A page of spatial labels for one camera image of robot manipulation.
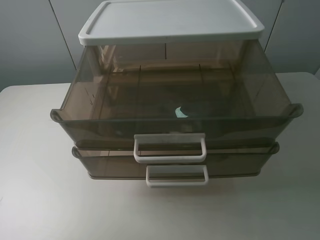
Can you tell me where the smoky transparent drawer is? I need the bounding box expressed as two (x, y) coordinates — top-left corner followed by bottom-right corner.
(71, 140), (280, 188)
(50, 40), (304, 150)

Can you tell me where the white drawer cabinet frame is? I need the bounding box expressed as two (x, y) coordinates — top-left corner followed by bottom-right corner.
(78, 0), (265, 68)

